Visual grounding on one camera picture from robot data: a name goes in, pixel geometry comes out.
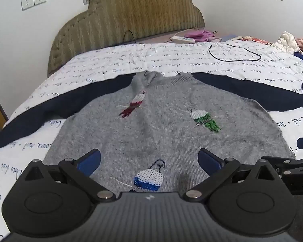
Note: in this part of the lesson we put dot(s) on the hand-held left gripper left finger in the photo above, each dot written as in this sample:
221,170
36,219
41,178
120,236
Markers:
89,162

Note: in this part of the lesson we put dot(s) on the floral cloth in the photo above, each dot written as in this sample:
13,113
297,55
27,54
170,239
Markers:
257,40

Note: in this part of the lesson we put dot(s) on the grey sweater with navy sleeves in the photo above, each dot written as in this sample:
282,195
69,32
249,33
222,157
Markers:
161,121

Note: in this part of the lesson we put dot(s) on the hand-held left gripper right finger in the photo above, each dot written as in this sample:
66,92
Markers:
210,162

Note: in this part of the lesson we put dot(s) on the purple cloth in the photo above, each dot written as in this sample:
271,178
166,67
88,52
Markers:
202,35

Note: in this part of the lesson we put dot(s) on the olive padded headboard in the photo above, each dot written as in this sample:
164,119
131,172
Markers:
131,12

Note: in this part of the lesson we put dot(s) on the white power strip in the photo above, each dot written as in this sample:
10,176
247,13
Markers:
183,39

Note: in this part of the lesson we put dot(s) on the white printed bed sheet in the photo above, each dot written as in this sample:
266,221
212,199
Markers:
166,58

